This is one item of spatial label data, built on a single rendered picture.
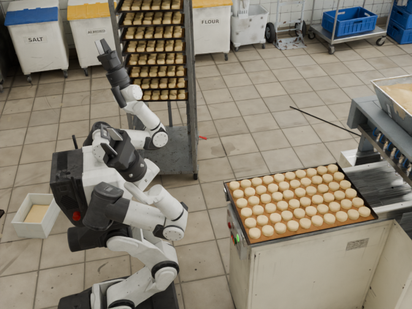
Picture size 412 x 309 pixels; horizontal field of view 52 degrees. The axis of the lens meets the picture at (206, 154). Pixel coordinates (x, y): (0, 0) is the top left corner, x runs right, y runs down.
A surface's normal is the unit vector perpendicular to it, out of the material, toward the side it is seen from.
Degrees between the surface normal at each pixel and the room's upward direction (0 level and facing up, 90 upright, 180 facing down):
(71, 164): 0
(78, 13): 8
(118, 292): 19
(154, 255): 90
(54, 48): 92
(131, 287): 33
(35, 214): 0
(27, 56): 91
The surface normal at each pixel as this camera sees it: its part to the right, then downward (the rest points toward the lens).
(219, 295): -0.02, -0.79
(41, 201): -0.07, 0.61
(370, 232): 0.22, 0.59
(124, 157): 0.94, 0.07
